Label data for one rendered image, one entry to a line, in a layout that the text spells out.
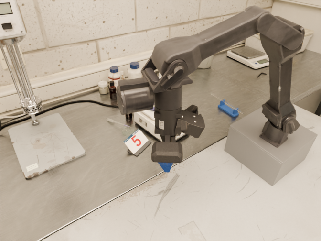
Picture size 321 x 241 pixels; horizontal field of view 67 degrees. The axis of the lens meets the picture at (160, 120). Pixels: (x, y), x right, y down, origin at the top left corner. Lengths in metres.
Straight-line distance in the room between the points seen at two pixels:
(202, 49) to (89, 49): 0.85
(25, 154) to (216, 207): 0.65
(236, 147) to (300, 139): 0.20
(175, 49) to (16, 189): 0.64
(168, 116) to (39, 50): 0.81
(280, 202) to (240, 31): 0.52
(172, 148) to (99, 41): 0.87
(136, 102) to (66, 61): 0.81
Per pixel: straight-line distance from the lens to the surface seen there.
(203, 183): 0.79
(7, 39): 0.79
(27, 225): 0.77
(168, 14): 1.44
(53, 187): 0.83
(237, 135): 0.84
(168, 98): 0.47
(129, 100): 0.44
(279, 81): 0.65
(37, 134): 1.03
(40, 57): 1.19
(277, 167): 0.80
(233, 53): 1.70
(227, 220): 0.74
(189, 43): 0.45
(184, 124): 0.51
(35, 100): 0.91
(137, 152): 0.87
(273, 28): 0.53
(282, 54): 0.57
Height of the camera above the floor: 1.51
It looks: 37 degrees down
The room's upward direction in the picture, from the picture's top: 1 degrees clockwise
